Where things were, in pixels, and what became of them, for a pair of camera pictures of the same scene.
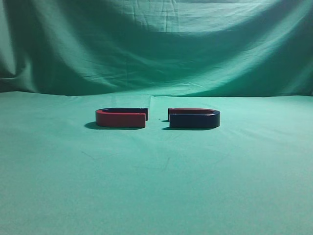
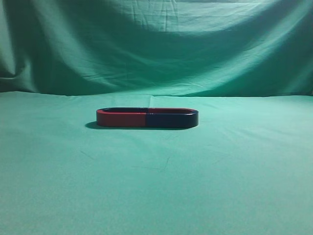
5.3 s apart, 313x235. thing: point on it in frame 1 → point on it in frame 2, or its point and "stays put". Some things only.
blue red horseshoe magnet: x=193 y=118 → x=168 y=118
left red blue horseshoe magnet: x=122 y=117 stays put
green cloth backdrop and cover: x=61 y=61 stays put
